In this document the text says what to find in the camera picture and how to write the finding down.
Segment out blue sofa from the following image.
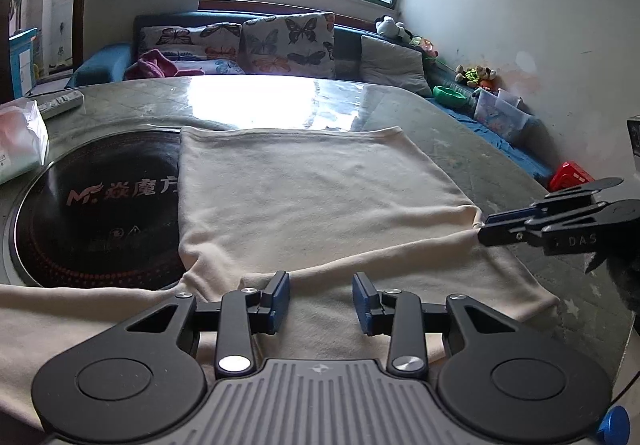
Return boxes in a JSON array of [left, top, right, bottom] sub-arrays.
[[65, 12, 556, 181]]

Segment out square butterfly print cushion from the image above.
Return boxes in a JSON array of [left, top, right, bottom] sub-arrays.
[[241, 12, 336, 80]]

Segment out grey pillow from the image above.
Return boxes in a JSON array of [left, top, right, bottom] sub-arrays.
[[360, 35, 433, 98]]

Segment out cream sweatshirt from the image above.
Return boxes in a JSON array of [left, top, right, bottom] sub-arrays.
[[0, 125, 561, 431]]

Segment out dark wooden door frame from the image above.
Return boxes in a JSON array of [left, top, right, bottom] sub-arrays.
[[0, 0, 96, 91]]

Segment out white remote control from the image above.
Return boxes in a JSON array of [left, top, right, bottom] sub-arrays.
[[37, 91, 85, 120]]

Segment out small plush toys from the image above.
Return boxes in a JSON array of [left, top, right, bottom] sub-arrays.
[[454, 65, 497, 91]]

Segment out round black induction cooktop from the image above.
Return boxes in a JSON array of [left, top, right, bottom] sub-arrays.
[[12, 128, 188, 288]]

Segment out blue white box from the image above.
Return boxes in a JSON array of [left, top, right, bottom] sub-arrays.
[[7, 28, 40, 98]]

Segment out panda plush toy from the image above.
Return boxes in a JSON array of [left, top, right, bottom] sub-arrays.
[[376, 15, 416, 43]]

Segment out red plastic basket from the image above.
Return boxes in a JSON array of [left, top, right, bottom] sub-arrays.
[[549, 161, 597, 192]]

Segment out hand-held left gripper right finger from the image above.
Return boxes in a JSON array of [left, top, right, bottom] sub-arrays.
[[352, 272, 531, 380]]

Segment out wide butterfly print cushion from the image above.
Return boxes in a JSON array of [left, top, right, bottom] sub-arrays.
[[137, 22, 247, 76]]

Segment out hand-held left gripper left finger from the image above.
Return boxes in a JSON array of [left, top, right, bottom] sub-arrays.
[[114, 270, 292, 380]]

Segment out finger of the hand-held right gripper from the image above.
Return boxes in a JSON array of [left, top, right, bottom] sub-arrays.
[[477, 202, 602, 247], [484, 178, 626, 227]]

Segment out clear plastic storage box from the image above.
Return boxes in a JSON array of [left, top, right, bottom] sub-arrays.
[[472, 88, 531, 146]]

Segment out green plastic bowl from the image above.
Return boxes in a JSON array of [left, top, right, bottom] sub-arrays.
[[432, 85, 468, 108]]

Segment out pink cloth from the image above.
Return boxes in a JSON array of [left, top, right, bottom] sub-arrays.
[[124, 48, 206, 80]]

